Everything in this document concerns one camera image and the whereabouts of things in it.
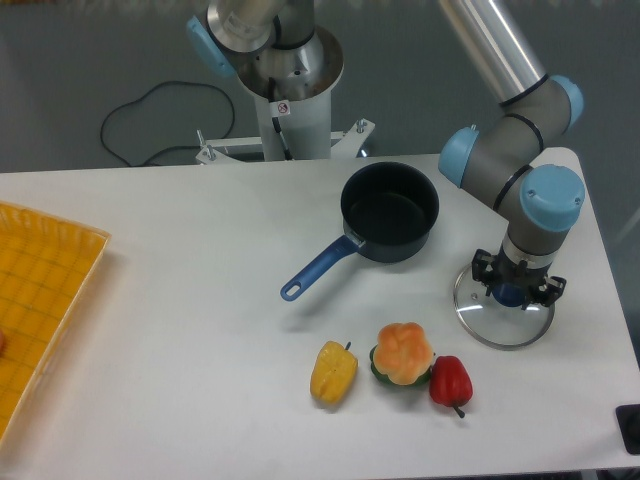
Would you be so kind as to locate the orange green toy pepper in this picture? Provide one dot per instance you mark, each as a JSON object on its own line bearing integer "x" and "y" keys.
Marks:
{"x": 403, "y": 356}

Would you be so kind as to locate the black device table corner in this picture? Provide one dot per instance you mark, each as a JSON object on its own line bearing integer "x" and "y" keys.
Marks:
{"x": 628, "y": 421}

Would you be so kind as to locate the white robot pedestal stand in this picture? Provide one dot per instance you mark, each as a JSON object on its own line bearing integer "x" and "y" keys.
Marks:
{"x": 292, "y": 93}

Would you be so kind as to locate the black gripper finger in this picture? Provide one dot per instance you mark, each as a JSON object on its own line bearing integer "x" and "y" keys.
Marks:
{"x": 542, "y": 290}
{"x": 482, "y": 269}

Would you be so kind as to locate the glass lid blue knob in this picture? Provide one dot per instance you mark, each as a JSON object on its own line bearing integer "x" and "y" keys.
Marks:
{"x": 493, "y": 324}

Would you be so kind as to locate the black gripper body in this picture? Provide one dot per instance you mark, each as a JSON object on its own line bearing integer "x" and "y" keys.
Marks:
{"x": 519, "y": 280}

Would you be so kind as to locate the yellow bell pepper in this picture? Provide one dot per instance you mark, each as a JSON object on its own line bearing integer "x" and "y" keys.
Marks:
{"x": 333, "y": 373}

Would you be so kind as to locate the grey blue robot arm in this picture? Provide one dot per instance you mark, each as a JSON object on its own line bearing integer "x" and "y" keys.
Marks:
{"x": 540, "y": 204}

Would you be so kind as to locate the yellow woven basket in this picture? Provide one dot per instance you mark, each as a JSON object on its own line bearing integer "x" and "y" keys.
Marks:
{"x": 46, "y": 263}

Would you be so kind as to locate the dark saucepan blue handle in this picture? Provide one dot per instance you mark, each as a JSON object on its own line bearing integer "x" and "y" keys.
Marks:
{"x": 388, "y": 210}

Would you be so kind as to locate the red bell pepper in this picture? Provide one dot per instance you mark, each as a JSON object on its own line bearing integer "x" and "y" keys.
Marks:
{"x": 450, "y": 384}

